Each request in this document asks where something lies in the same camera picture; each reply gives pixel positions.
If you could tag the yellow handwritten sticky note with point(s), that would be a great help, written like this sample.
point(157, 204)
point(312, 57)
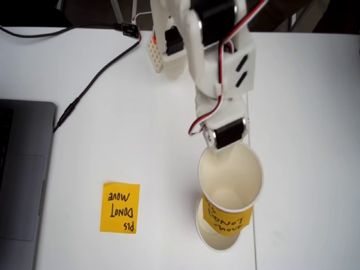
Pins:
point(119, 208)

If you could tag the grey laptop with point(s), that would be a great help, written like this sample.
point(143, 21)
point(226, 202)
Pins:
point(22, 168)

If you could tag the small black controller board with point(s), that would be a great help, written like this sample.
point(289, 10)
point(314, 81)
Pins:
point(128, 29)

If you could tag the brown paper cup with note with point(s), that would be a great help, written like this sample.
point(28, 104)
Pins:
point(242, 174)

